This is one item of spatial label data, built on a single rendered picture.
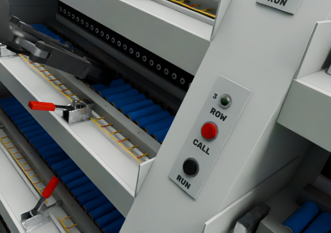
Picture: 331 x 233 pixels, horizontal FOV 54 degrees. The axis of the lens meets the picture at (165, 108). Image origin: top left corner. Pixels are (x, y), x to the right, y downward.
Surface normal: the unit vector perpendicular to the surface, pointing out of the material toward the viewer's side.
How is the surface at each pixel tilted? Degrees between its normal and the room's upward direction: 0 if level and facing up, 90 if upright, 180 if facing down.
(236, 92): 90
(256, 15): 90
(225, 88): 90
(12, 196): 21
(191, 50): 111
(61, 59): 91
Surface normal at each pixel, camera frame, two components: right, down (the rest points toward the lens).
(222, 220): 0.67, 0.47
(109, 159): 0.17, -0.86
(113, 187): -0.72, 0.23
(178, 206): -0.61, -0.10
